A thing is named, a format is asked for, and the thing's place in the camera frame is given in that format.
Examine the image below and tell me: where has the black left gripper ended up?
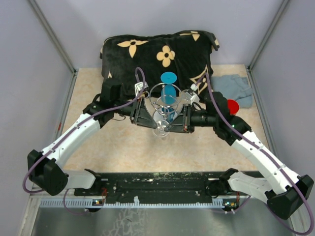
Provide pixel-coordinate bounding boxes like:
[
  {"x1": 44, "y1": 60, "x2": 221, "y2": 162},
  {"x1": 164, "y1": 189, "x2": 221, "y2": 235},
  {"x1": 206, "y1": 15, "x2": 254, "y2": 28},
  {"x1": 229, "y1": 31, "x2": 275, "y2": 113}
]
[{"x1": 112, "y1": 96, "x2": 158, "y2": 130}]

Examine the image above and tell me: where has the red plastic wine glass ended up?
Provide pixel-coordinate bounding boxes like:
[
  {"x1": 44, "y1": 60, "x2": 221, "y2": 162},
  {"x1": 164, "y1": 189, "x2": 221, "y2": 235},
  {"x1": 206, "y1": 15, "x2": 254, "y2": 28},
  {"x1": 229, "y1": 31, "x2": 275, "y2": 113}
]
[{"x1": 227, "y1": 99, "x2": 240, "y2": 115}]

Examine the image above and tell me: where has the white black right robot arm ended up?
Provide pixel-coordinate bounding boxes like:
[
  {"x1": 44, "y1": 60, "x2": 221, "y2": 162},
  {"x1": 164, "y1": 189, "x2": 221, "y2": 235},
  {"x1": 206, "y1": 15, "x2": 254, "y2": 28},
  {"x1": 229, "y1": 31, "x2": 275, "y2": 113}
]
[{"x1": 166, "y1": 89, "x2": 314, "y2": 220}]

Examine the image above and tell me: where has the clear wine glass right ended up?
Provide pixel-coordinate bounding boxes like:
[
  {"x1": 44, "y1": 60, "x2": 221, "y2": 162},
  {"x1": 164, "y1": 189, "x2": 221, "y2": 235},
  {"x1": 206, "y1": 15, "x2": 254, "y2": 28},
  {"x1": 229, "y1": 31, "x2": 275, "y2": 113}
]
[{"x1": 181, "y1": 89, "x2": 199, "y2": 105}]

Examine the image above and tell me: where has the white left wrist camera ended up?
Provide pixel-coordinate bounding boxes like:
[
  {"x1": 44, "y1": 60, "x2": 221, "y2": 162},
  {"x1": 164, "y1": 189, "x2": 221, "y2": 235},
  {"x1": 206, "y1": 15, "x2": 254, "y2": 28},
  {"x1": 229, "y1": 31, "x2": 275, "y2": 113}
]
[{"x1": 134, "y1": 82, "x2": 149, "y2": 96}]

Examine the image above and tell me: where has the clear wine glass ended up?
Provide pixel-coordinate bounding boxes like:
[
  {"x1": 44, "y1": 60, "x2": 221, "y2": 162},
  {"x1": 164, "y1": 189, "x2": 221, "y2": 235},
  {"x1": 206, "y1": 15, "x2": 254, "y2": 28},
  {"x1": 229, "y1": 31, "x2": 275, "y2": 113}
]
[
  {"x1": 153, "y1": 107, "x2": 177, "y2": 138},
  {"x1": 181, "y1": 89, "x2": 199, "y2": 105}
]

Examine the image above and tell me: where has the blue plastic wine glass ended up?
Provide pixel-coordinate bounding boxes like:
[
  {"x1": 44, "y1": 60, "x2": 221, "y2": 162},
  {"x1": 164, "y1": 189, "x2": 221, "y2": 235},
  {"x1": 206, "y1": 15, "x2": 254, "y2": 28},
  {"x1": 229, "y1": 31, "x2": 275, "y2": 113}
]
[{"x1": 160, "y1": 72, "x2": 177, "y2": 105}]

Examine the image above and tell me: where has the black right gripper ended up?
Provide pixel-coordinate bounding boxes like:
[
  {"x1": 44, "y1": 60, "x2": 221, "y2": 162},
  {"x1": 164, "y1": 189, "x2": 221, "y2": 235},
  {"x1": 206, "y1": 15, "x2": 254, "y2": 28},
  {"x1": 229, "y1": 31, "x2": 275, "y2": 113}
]
[{"x1": 165, "y1": 103, "x2": 218, "y2": 133}]

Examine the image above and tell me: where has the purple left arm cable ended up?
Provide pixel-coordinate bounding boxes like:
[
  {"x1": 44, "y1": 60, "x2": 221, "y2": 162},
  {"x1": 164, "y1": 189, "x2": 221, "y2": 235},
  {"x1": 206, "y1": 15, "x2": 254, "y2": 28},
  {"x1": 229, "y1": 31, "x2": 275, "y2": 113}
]
[{"x1": 22, "y1": 67, "x2": 148, "y2": 216}]

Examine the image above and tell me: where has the clear wine glass front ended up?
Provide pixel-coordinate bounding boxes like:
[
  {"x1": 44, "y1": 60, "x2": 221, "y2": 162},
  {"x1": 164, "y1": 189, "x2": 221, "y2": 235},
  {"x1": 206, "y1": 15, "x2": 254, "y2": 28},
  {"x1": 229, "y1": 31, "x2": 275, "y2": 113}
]
[{"x1": 153, "y1": 107, "x2": 177, "y2": 138}]

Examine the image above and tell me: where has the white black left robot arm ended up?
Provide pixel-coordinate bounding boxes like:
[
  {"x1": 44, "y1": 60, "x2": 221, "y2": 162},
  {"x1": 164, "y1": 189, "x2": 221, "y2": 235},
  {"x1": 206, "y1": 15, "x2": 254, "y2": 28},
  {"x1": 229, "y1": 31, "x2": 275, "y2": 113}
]
[{"x1": 24, "y1": 79, "x2": 149, "y2": 196}]

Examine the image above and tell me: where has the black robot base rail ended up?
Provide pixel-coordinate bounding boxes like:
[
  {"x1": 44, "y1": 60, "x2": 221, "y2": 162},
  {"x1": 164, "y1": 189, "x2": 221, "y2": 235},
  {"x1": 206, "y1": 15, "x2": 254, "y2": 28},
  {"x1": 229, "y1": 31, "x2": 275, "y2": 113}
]
[{"x1": 74, "y1": 171, "x2": 245, "y2": 205}]

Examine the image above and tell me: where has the chrome wire wine glass rack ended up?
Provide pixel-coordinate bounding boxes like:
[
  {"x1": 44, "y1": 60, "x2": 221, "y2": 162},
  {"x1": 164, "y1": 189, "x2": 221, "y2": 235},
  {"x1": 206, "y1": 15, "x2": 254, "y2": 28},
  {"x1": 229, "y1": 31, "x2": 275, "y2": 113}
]
[{"x1": 149, "y1": 83, "x2": 183, "y2": 118}]

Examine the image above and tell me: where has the grey blue cloth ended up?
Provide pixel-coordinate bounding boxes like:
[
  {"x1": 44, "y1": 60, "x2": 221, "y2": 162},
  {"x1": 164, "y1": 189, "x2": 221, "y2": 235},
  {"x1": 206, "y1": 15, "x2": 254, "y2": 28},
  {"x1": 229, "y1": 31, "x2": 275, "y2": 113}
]
[{"x1": 211, "y1": 74, "x2": 253, "y2": 109}]

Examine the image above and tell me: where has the black floral blanket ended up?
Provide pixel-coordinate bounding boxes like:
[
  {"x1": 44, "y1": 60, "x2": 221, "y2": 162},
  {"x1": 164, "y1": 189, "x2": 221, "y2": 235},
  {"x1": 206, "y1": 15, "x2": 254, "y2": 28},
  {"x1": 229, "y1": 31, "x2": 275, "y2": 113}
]
[{"x1": 99, "y1": 30, "x2": 220, "y2": 99}]

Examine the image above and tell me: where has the grey slotted cable duct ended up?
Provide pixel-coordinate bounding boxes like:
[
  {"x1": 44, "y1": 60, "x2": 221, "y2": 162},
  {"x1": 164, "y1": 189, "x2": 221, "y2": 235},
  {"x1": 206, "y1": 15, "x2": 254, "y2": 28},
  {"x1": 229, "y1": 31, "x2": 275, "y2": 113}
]
[{"x1": 39, "y1": 196, "x2": 249, "y2": 208}]

